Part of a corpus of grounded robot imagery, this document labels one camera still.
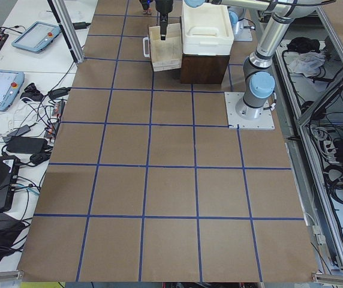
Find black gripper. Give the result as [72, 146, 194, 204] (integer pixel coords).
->
[155, 0, 173, 41]

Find orange grey scissors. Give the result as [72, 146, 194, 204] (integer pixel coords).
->
[143, 8, 152, 15]

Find white foam tray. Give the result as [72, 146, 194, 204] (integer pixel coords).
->
[181, 1, 234, 56]

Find dark brown wooden cabinet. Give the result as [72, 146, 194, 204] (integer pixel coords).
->
[180, 54, 230, 85]

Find black power adapter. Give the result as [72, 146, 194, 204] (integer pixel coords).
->
[73, 22, 91, 30]

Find far teach pendant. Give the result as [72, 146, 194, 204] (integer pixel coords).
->
[11, 21, 61, 53]

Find teach pendant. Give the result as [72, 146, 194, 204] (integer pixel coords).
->
[0, 70, 25, 112]
[11, 21, 61, 53]

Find white crumpled cloth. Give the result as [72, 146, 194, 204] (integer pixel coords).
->
[288, 52, 326, 77]

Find near teach pendant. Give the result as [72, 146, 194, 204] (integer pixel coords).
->
[0, 70, 25, 112]

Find large black power brick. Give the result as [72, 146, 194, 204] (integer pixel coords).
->
[6, 136, 48, 154]

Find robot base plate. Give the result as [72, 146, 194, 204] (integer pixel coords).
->
[224, 92, 275, 131]
[232, 19, 252, 42]

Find aluminium frame post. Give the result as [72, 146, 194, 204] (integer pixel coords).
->
[47, 0, 85, 64]

